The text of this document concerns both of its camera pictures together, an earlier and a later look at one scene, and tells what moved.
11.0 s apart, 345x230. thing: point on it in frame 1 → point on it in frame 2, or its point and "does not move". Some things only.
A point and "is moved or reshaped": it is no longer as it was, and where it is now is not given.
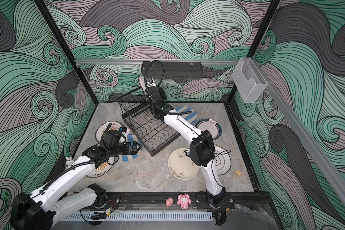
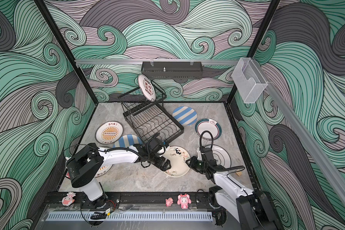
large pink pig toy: (183, 200) does not move
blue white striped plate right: (191, 117) does not move
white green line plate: (223, 161) does not move
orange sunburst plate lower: (102, 169) does not move
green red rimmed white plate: (211, 125) does not move
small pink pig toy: (169, 201) does not move
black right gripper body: (154, 108) → (198, 166)
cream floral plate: (181, 166) is moved or reshaped
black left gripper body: (123, 149) → (158, 161)
